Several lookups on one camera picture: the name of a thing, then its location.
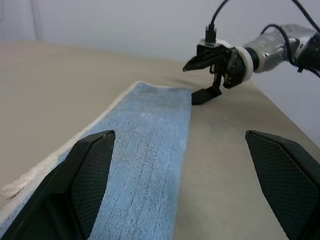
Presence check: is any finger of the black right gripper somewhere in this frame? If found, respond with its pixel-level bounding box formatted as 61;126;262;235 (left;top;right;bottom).
190;71;224;106
182;52;214;74

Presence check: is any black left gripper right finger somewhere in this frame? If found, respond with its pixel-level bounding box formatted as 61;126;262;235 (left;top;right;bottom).
244;129;320;240

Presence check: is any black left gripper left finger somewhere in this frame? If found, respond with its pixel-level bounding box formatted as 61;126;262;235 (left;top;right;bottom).
0;129;117;240

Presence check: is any blue terry towel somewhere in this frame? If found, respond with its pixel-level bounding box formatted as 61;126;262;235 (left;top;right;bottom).
0;80;193;240

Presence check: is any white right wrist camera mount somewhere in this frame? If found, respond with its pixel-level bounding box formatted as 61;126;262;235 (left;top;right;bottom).
198;38;255;81

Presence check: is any black camera plug cable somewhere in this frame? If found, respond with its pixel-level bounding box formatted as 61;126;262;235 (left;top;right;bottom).
204;0;230;45

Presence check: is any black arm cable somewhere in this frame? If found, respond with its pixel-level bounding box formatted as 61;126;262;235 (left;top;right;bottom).
259;0;320;79

